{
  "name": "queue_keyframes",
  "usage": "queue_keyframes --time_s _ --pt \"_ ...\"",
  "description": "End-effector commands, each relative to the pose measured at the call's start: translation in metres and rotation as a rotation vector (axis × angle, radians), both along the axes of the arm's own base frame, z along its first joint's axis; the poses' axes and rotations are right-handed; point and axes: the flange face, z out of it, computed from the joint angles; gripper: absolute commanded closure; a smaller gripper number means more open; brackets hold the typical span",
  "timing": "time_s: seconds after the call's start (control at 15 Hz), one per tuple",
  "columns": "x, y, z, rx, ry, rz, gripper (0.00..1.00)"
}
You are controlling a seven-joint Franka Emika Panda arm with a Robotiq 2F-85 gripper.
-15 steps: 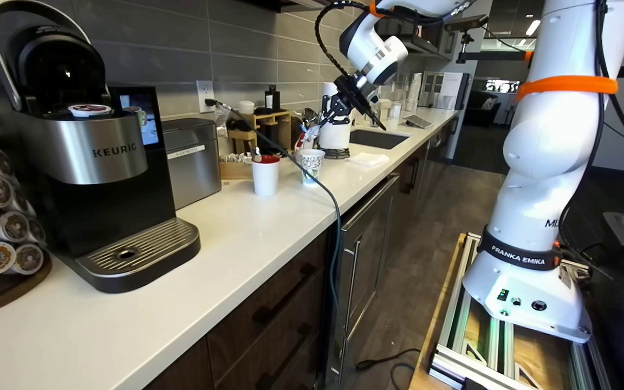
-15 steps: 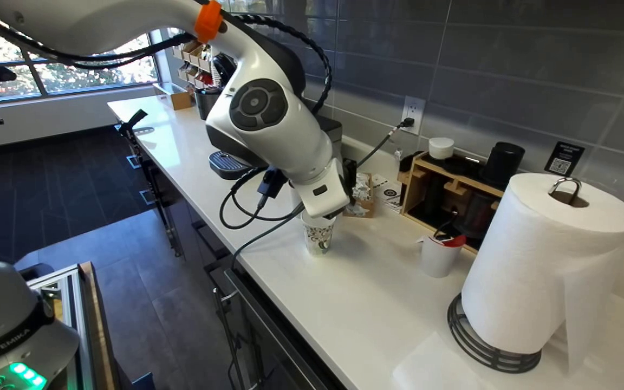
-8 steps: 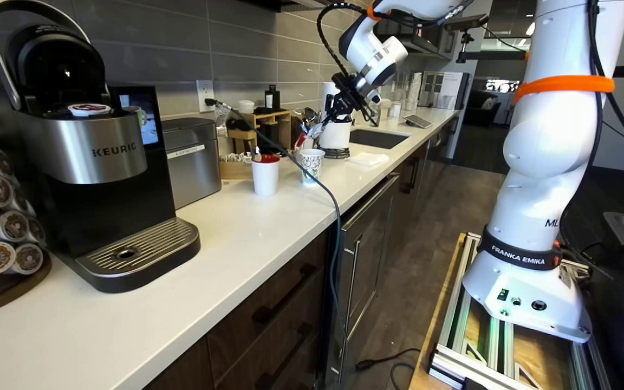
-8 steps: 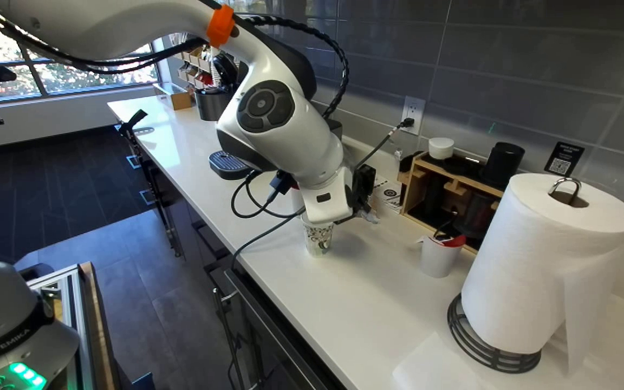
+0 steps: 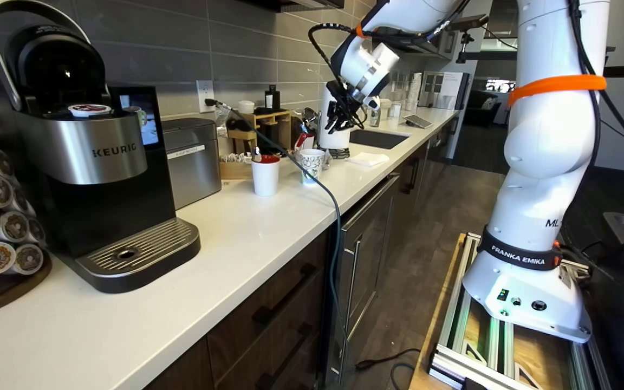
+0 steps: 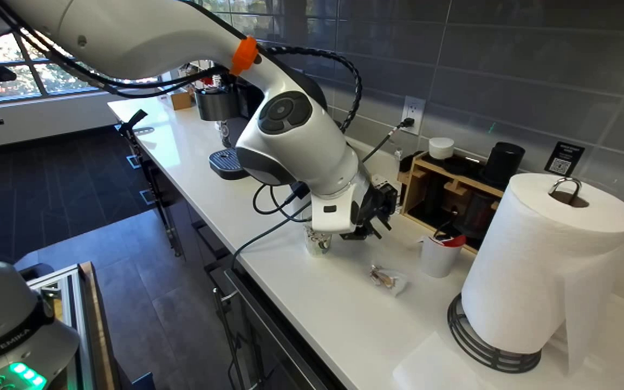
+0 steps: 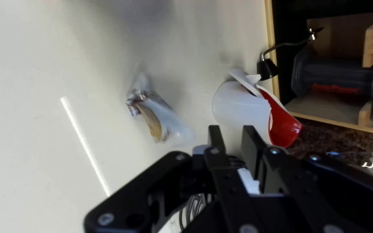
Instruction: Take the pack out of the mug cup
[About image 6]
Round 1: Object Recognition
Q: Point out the small black QR sign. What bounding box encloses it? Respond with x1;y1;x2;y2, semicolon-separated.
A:
543;139;586;180

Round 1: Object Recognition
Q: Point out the white lid on organizer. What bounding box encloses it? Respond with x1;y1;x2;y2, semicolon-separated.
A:
427;135;456;163

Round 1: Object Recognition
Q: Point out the small clear pack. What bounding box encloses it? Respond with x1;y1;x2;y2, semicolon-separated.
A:
369;260;411;299

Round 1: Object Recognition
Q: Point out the white paper towel roll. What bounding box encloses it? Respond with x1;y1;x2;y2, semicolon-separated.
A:
459;172;624;374

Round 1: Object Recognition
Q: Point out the orange arm strap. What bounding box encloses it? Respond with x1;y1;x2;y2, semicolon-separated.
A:
230;34;263;77

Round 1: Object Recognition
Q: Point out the black cylindrical container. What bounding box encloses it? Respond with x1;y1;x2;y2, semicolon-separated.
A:
486;140;527;191

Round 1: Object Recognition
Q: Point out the small black counter stand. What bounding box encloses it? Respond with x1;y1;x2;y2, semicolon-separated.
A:
115;106;152;150

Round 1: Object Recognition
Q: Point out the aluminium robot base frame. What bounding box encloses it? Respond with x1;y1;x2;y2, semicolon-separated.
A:
26;260;122;390

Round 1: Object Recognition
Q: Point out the white cup with red stirrers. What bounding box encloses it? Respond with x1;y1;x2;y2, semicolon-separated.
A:
417;227;468;279

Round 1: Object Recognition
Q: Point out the black silver Keurig coffee machine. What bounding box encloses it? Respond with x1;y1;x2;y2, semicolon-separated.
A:
193;73;268;181

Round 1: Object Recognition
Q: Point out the wooden condiment organizer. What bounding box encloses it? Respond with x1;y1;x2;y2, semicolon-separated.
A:
397;150;505;251

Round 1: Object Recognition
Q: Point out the dark wooden counter cabinet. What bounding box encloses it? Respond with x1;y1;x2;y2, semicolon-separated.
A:
123;126;345;390

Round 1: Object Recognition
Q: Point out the black wire towel holder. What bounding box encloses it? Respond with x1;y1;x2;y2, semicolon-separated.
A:
446;290;543;374

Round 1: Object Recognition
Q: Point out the black power cable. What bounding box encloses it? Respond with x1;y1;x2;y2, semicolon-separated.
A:
231;116;416;262

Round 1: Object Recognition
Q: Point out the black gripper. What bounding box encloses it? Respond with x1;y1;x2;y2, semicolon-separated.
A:
345;181;403;243

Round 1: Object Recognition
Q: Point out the white wall outlet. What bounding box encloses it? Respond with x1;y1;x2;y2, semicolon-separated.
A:
399;96;427;137

